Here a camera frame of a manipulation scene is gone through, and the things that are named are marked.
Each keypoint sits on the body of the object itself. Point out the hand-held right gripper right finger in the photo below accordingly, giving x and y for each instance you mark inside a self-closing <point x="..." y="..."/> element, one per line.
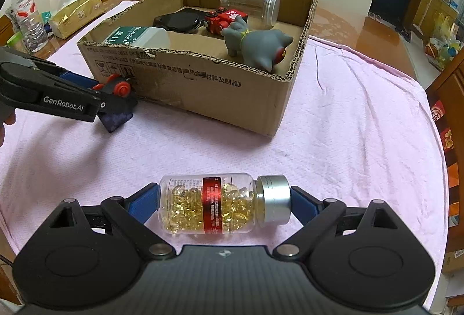
<point x="303" y="205"/>

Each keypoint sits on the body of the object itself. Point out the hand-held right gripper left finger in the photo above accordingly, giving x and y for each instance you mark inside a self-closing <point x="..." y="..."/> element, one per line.
<point x="145" y="202"/>

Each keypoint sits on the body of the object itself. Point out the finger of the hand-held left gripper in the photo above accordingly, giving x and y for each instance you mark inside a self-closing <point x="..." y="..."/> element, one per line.
<point x="76" y="80"/>
<point x="118" y="105"/>

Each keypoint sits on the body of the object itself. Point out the dark toy with red wheels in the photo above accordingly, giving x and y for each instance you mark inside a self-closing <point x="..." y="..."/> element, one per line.
<point x="116" y="123"/>

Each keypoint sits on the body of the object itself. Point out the capsule bottle with silver cap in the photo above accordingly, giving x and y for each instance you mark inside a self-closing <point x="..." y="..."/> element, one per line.
<point x="224" y="204"/>

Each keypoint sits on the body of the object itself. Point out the cardboard box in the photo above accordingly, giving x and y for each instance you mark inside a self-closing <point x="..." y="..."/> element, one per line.
<point x="217" y="97"/>
<point x="455" y="260"/>

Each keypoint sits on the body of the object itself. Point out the person's left hand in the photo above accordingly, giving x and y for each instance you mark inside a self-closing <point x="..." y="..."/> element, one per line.
<point x="7" y="118"/>

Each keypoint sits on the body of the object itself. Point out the gold foil bag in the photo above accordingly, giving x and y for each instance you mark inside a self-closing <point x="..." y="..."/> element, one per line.
<point x="74" y="16"/>

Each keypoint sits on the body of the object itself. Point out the pink towel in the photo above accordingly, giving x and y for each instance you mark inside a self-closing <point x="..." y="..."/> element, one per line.
<point x="344" y="155"/>

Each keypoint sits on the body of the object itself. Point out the green bottle cap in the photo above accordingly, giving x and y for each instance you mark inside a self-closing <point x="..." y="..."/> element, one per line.
<point x="14" y="40"/>

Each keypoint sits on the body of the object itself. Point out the white bottle with green label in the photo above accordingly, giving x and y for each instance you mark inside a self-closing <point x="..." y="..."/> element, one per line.
<point x="141" y="36"/>

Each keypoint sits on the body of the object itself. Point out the clear water bottle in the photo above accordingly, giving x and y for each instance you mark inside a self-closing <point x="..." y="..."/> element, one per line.
<point x="31" y="21"/>

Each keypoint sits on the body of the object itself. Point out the black rounded case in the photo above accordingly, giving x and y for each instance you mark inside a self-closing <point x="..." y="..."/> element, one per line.
<point x="177" y="23"/>

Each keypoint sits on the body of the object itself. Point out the grey cat toy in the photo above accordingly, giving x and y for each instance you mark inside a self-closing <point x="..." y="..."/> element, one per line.
<point x="253" y="45"/>

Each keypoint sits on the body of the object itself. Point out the cardboard box on floor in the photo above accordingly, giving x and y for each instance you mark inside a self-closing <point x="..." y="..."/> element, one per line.
<point x="455" y="260"/>

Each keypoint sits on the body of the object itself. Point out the red printed box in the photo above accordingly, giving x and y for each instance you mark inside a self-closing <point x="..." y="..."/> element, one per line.
<point x="438" y="114"/>

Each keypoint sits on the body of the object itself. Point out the clear plastic jar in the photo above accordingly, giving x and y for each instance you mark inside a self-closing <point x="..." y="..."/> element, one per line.
<point x="250" y="5"/>

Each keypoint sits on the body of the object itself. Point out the wooden chair with curved back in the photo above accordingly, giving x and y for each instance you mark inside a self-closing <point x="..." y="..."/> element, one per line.
<point x="449" y="90"/>

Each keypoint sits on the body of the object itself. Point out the yellow plastic bag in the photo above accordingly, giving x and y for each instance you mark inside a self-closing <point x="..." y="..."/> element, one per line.
<point x="446" y="39"/>

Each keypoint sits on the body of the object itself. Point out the wooden cabinet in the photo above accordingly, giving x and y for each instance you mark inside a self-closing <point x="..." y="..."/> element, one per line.
<point x="435" y="7"/>

